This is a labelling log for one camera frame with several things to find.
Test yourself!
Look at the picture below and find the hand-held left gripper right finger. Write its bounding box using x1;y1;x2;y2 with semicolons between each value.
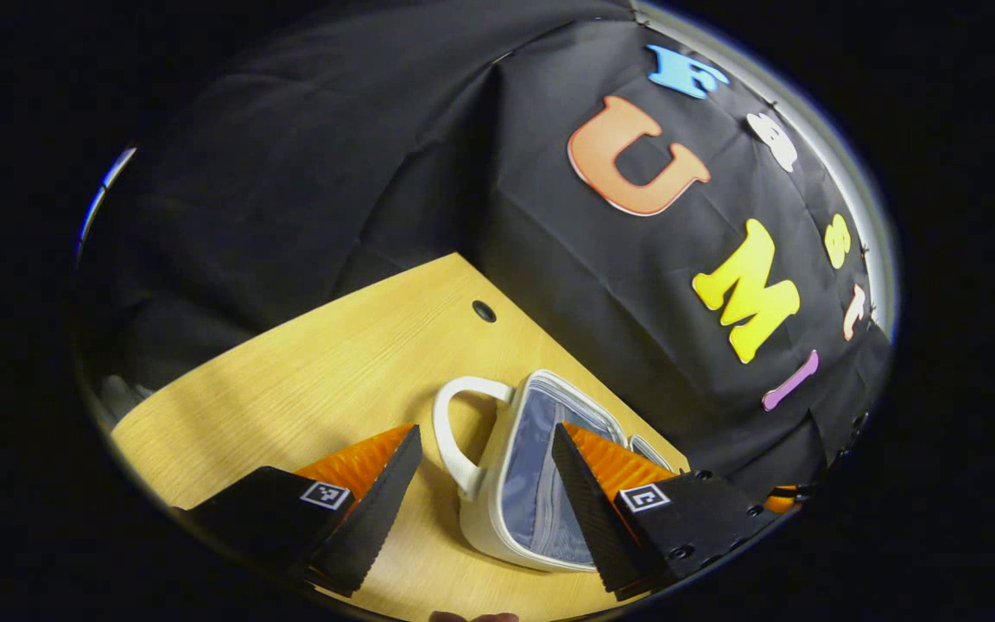
550;421;782;603

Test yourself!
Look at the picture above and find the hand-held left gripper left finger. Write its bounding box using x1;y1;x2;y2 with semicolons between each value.
171;422;424;599

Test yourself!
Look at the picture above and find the white suitcase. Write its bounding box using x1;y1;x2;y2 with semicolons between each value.
432;370;693;574

